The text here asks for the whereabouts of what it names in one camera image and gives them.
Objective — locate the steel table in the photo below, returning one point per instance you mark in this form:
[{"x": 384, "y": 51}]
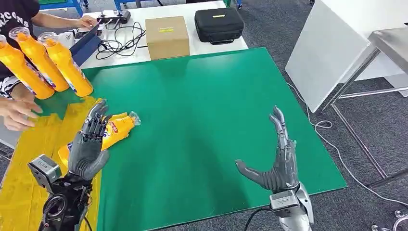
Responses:
[{"x": 392, "y": 44}]

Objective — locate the green plastic crate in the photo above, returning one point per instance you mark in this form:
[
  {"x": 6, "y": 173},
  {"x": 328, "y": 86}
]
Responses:
[
  {"x": 227, "y": 3},
  {"x": 52, "y": 1}
]

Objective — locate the white flat panel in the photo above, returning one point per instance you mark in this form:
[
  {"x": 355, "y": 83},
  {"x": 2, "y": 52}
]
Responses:
[{"x": 325, "y": 47}]

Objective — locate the yellow sheet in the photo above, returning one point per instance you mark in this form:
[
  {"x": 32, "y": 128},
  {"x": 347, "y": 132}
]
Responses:
[{"x": 19, "y": 178}]

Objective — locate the person's left hand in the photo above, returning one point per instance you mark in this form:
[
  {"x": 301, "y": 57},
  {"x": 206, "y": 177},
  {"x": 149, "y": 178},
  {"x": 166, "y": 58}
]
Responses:
[{"x": 86, "y": 22}]

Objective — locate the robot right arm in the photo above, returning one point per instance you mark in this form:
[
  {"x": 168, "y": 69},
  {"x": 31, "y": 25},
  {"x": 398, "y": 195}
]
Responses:
[{"x": 296, "y": 220}]

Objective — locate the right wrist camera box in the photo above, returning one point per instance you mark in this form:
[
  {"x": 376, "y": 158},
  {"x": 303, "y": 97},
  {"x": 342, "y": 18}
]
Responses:
[{"x": 283, "y": 201}]

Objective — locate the person's right hand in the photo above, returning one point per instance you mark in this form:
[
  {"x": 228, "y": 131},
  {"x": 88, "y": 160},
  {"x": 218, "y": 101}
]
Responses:
[{"x": 16, "y": 114}]

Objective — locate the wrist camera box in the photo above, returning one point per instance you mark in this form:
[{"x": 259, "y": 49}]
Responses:
[
  {"x": 44, "y": 170},
  {"x": 283, "y": 201}
]

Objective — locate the green table mat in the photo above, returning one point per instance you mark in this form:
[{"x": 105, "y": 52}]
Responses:
[{"x": 197, "y": 111}]

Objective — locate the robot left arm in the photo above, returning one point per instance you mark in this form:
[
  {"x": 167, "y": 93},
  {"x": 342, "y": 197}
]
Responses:
[{"x": 67, "y": 204}]

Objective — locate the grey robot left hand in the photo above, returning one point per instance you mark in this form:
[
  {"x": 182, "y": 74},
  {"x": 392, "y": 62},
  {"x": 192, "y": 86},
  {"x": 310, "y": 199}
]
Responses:
[{"x": 84, "y": 159}]

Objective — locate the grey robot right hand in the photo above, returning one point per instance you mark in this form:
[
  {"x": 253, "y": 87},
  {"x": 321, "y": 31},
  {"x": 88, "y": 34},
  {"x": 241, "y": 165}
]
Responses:
[{"x": 285, "y": 172}]

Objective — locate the black carry case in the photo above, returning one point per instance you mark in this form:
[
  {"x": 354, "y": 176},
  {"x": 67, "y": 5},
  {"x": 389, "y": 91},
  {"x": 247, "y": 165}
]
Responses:
[{"x": 219, "y": 24}]

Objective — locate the brown cardboard box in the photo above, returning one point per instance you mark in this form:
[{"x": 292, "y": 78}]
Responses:
[{"x": 168, "y": 41}]

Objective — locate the white pouch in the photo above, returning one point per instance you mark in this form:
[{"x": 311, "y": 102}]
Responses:
[{"x": 67, "y": 39}]

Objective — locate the orange drink bottle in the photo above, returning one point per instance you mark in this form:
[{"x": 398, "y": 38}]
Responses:
[
  {"x": 119, "y": 129},
  {"x": 71, "y": 73},
  {"x": 39, "y": 60},
  {"x": 22, "y": 73}
]

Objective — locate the person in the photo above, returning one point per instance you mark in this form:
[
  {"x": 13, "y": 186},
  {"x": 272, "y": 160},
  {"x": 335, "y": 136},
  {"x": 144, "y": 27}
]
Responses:
[{"x": 16, "y": 16}]

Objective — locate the dark blue tablet case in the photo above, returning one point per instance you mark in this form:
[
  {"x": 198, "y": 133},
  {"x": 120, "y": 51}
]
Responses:
[{"x": 86, "y": 47}]

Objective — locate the white table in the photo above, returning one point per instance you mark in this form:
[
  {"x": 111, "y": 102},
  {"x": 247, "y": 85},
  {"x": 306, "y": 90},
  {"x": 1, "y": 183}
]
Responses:
[{"x": 204, "y": 47}]

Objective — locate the black phone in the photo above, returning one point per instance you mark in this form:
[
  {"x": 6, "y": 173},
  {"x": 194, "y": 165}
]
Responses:
[{"x": 89, "y": 31}]

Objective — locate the black remote controller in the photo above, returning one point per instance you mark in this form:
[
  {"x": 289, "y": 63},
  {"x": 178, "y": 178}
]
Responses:
[{"x": 114, "y": 16}]

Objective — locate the chrome metal fixture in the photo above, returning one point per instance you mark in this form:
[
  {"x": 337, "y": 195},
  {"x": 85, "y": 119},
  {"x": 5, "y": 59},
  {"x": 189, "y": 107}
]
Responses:
[{"x": 398, "y": 221}]

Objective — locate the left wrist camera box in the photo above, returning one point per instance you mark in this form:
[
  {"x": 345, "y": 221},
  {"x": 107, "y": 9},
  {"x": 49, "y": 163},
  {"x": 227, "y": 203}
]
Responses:
[{"x": 44, "y": 170}]

